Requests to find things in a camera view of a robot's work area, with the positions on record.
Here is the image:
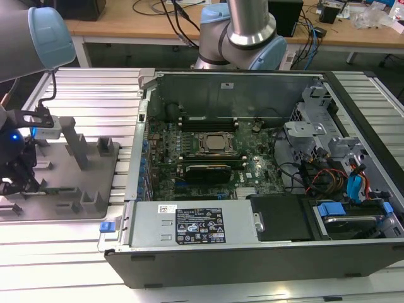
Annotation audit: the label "green RAM stick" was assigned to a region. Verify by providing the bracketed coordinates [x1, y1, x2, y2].
[39, 187, 77, 194]

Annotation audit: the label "RAM stick with white label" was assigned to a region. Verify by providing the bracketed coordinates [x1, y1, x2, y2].
[182, 115, 237, 122]

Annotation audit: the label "black RAM slot bank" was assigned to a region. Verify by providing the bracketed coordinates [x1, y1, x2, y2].
[178, 151, 247, 165]
[178, 114, 239, 133]

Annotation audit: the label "grey parts rack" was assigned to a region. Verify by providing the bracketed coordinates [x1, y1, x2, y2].
[0, 116, 122, 222]

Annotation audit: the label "grey plastic case latch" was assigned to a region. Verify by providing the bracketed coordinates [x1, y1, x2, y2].
[138, 68, 156, 91]

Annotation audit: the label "silver power supply unit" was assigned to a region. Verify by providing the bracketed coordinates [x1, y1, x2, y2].
[128, 200, 264, 249]

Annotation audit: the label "large black box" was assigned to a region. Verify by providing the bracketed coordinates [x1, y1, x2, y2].
[58, 0, 107, 22]

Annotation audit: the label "CPU socket with metal cover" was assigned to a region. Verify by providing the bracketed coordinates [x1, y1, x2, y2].
[194, 131, 240, 156]

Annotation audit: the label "black graphics card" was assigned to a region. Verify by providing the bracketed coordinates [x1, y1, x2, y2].
[184, 163, 234, 185]

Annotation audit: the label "silver CPU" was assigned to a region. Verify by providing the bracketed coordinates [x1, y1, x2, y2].
[205, 134, 235, 151]

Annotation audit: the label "small silver heatsink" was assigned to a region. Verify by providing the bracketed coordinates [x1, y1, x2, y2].
[235, 187, 259, 200]

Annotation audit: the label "green motherboard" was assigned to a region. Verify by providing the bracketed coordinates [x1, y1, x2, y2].
[143, 116, 287, 201]

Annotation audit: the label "open black PC case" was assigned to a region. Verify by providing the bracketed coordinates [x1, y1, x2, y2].
[97, 68, 404, 290]

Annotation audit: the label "black plastic cover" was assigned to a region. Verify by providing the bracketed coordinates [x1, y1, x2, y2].
[245, 194, 313, 243]

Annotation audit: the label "white power strip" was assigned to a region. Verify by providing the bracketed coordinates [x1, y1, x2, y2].
[282, 50, 297, 71]

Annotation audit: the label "grey metal drive cage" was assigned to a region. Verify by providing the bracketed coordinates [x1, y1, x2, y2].
[282, 84, 370, 165]

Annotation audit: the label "tall black speaker box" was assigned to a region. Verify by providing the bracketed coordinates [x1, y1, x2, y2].
[268, 0, 304, 38]

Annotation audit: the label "hard disk in blue carrier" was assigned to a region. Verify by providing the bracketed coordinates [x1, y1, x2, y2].
[312, 201, 393, 241]

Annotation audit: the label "small black box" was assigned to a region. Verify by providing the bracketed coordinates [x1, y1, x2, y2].
[318, 5, 341, 23]

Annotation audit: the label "clear plastic bags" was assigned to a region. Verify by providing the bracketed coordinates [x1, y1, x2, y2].
[350, 3, 391, 31]

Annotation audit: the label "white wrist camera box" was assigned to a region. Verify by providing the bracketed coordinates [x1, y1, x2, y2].
[19, 108, 62, 140]

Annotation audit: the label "black camera cable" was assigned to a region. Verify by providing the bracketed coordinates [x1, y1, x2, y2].
[37, 69, 58, 110]

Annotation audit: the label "wooden desk white frame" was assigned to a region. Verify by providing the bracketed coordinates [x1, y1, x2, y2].
[62, 0, 404, 69]

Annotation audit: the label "red yellow black wire bundle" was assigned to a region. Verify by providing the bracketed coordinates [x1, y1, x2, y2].
[304, 168, 348, 198]

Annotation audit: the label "blue cable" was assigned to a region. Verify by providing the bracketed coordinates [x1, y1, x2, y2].
[307, 23, 320, 69]

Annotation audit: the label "flat blue data wire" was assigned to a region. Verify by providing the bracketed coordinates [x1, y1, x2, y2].
[346, 159, 369, 203]

